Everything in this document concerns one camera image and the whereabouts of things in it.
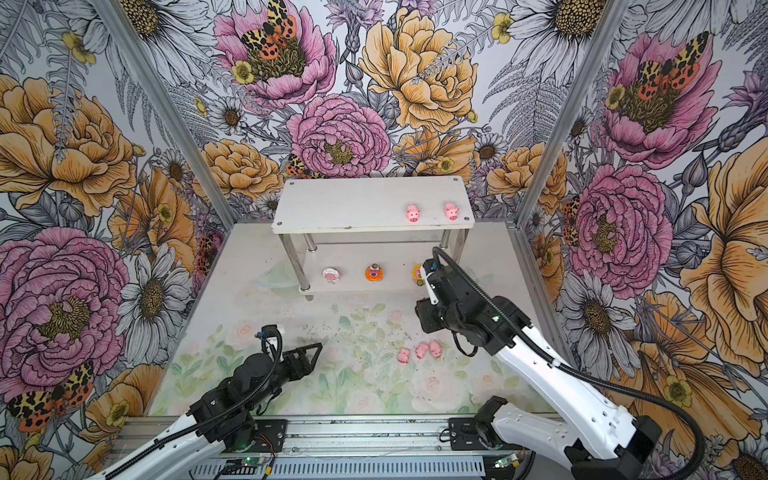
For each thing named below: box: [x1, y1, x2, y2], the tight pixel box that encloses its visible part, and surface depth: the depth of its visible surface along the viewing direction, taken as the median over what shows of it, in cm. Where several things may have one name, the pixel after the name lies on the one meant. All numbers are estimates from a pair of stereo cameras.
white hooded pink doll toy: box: [321, 267, 342, 285], surface depth 94 cm
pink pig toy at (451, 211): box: [444, 202, 460, 221], surface depth 75 cm
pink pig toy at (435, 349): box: [429, 340, 443, 359], surface depth 89 cm
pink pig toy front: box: [406, 203, 421, 223], surface depth 75 cm
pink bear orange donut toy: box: [365, 263, 384, 282], surface depth 96 cm
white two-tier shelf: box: [271, 176, 475, 299], surface depth 81 cm
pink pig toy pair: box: [398, 347, 410, 364], surface depth 87 cm
